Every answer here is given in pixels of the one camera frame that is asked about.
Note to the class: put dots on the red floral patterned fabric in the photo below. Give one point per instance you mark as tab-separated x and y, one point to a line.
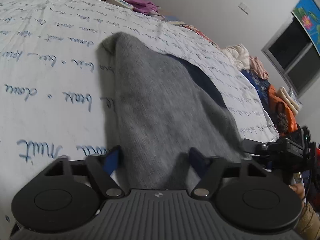
198	32

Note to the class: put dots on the pink folded garment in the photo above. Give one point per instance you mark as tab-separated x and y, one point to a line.
257	66

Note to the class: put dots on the dark window with frame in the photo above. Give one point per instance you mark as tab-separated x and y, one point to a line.
293	54

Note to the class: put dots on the white power strip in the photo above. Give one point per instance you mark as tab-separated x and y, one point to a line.
122	3

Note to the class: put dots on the white script-print bed quilt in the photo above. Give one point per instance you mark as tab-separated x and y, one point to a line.
57	86

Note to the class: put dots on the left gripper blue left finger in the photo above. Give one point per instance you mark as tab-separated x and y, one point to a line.
112	160

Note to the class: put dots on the blue flower wall poster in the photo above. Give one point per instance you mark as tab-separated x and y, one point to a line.
307	13

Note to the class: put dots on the white wall switch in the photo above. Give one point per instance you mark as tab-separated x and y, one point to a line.
244	8

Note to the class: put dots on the orange garment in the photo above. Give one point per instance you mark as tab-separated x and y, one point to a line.
281	114

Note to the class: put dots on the brown right jacket sleeve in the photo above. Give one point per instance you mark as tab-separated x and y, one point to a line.
308	226

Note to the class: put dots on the person's right hand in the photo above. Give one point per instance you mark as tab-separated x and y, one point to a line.
298	188

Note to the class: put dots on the purple crumpled cloth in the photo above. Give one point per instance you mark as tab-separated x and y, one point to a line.
145	7

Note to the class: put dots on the cream white fluffy garment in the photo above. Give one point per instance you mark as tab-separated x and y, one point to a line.
238	56

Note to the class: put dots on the blue patterned garment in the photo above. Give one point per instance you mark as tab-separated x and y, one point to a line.
260	85

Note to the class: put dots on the navy and grey knit sweater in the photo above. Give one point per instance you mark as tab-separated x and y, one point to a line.
165	106

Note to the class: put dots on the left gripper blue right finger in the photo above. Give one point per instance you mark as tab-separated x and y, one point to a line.
199	162

